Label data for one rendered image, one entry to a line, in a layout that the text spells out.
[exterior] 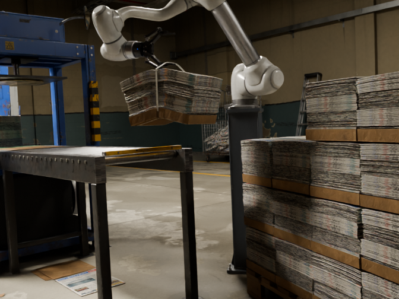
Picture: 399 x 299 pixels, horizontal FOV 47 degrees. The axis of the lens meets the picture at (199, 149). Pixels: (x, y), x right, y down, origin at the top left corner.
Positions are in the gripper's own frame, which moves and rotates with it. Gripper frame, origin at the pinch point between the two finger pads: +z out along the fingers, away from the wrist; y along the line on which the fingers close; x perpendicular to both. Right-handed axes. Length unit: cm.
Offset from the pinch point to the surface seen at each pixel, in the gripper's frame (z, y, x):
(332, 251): 83, 82, 16
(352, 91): 88, 20, 21
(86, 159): -22, 51, 37
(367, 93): 94, 21, 25
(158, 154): -7, 52, 2
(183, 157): 2, 54, -7
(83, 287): -60, 134, 0
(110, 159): -17, 52, 27
